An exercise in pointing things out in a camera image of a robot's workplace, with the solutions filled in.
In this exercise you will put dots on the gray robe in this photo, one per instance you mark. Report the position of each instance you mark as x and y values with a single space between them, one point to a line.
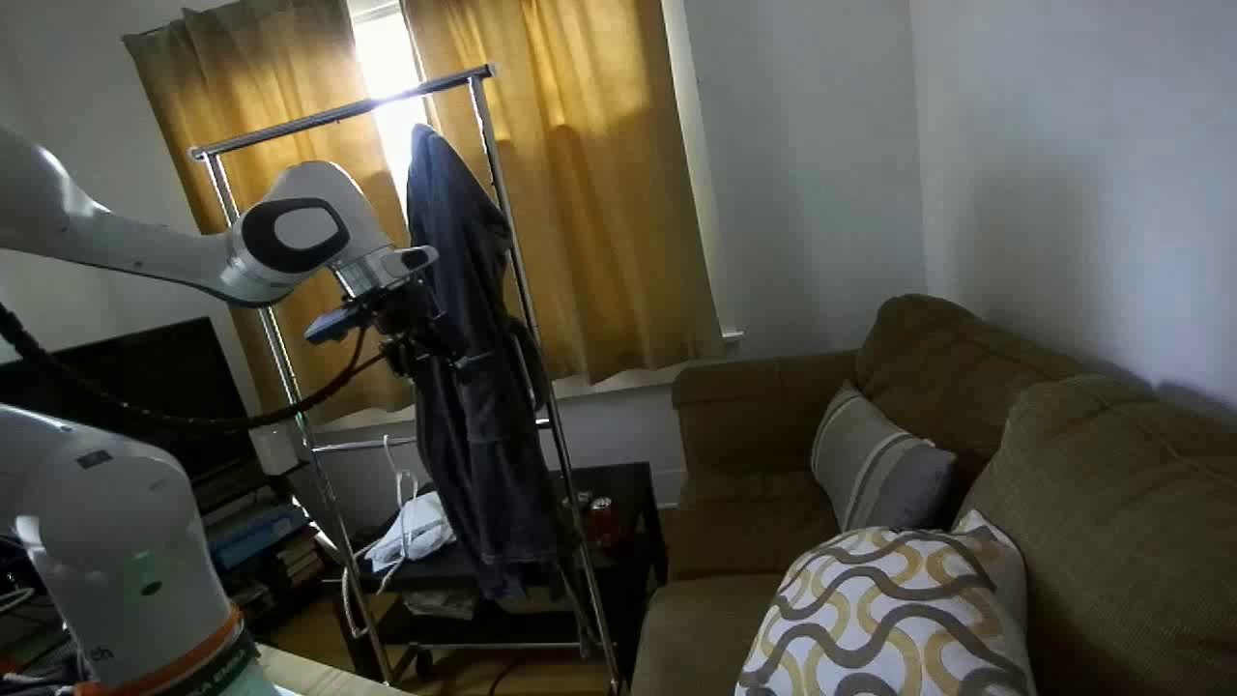
473 417

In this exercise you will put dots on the mustard yellow curtain right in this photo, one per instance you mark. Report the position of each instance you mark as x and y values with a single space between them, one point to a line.
588 136

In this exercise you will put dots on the metal clothes rack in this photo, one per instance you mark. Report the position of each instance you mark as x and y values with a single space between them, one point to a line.
571 564

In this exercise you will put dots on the mustard yellow curtain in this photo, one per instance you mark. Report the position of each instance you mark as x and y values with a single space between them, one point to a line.
588 136
258 64

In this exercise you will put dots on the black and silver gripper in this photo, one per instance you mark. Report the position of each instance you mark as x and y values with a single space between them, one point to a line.
404 309

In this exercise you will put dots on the gray striped pillow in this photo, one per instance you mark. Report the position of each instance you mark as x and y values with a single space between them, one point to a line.
873 470

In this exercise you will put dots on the black television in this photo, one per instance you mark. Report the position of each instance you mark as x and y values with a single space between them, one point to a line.
172 370

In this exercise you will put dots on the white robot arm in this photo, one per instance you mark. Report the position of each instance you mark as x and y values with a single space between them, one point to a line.
111 523

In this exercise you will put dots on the white cloth on table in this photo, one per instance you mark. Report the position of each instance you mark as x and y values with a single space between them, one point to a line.
421 531

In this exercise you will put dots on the wavy patterned pillow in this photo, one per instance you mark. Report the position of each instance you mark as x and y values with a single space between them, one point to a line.
897 613

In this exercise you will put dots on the mustard yellow curtain left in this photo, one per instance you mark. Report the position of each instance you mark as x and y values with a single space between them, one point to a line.
258 64

